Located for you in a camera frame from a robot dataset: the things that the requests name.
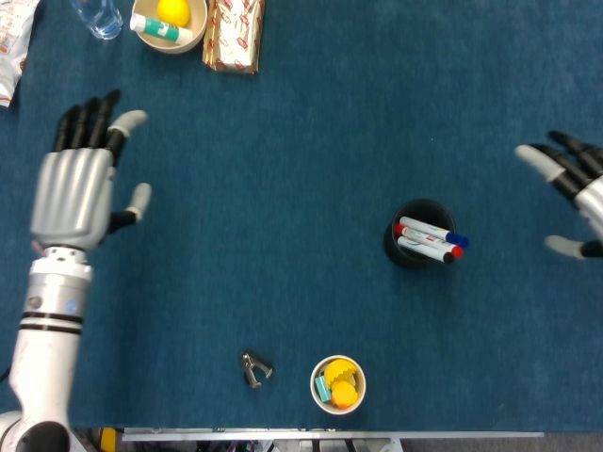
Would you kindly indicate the blue felt table cover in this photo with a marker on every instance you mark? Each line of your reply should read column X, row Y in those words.
column 282, row 165

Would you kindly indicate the yellow round toy ball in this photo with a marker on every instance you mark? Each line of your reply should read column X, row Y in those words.
column 344, row 394

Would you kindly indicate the teal eraser block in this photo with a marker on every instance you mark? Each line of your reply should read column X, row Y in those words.
column 322, row 388

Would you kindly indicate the clear plastic water bottle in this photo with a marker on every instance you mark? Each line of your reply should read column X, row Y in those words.
column 101, row 21

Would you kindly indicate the aluminium table edge bar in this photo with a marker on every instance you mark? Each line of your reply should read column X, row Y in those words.
column 330, row 435

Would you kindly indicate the black pen cup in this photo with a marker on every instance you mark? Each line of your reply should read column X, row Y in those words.
column 393, row 249

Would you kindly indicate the red white snack package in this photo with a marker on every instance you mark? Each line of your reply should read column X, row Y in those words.
column 233, row 37

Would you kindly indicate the blue capped whiteboard marker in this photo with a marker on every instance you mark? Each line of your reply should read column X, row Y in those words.
column 424, row 227

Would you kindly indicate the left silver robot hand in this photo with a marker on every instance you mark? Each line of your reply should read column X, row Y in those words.
column 70, row 193

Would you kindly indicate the red capped whiteboard marker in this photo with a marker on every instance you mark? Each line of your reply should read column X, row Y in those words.
column 426, row 237

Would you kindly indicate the green white glue stick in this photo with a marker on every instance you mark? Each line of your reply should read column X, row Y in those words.
column 160, row 28

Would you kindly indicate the white crumpled snack bag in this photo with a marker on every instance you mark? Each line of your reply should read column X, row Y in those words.
column 11, row 47

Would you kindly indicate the small beige paper cup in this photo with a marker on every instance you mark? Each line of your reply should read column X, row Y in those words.
column 313, row 386

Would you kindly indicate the beige round bowl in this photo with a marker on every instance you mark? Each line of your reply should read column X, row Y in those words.
column 165, row 46

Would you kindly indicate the black metal staple remover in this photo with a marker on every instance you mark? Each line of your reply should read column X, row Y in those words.
column 254, row 369

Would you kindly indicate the yellow cracked eggshell toy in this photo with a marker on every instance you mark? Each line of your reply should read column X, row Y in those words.
column 339, row 369

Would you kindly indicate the yellow object under table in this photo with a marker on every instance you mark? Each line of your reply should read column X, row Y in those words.
column 107, row 440

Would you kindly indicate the black capped whiteboard marker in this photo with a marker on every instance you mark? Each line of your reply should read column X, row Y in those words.
column 419, row 248

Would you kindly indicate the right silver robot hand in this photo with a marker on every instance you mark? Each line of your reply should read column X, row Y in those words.
column 591, row 198

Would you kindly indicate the yellow lemon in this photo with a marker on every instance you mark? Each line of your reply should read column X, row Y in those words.
column 173, row 11

